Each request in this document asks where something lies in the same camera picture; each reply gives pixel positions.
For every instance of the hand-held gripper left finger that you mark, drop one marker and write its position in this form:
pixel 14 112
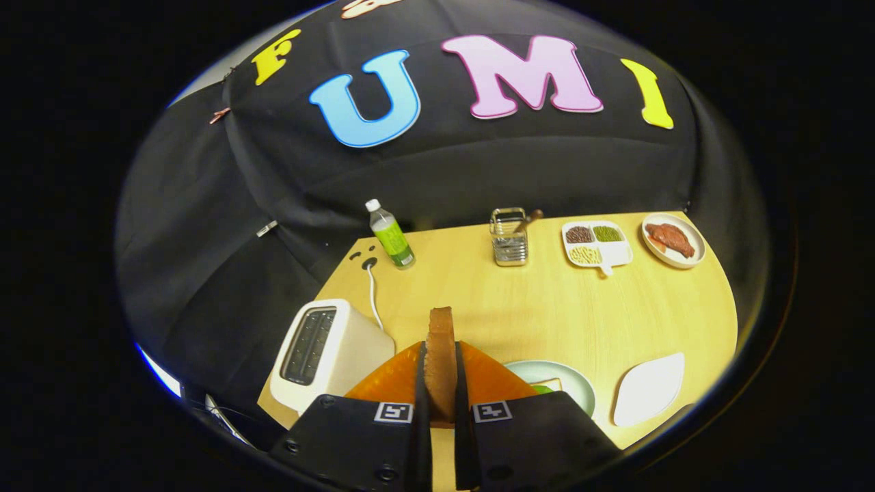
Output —
pixel 422 437

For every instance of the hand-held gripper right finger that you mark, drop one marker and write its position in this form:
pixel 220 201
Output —
pixel 463 437

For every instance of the toasted bread slice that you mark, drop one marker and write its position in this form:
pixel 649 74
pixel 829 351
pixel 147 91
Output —
pixel 441 362

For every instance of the green lettuce leaf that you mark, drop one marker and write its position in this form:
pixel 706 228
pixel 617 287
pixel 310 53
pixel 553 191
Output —
pixel 542 389

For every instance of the white bread slice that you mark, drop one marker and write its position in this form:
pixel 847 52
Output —
pixel 550 383

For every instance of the white toaster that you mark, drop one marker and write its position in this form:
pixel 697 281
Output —
pixel 355 348

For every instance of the pale green round plate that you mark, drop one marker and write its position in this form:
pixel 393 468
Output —
pixel 574 386

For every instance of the white square plate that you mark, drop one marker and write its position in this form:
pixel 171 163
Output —
pixel 649 389

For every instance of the green drink bottle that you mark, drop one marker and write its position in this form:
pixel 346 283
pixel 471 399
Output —
pixel 391 236

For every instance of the white divided dish with beans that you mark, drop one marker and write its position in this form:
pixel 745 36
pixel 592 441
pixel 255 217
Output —
pixel 598 246

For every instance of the small white clip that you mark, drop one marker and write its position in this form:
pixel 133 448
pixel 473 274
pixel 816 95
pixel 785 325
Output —
pixel 266 227

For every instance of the lit monitor screen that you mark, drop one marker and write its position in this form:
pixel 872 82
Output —
pixel 160 372

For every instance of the brown steak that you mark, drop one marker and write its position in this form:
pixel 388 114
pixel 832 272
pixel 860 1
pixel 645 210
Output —
pixel 671 239

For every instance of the white round plate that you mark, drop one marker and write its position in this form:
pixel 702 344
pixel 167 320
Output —
pixel 694 232

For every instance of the pink clothes peg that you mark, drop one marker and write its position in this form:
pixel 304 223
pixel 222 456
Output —
pixel 219 115

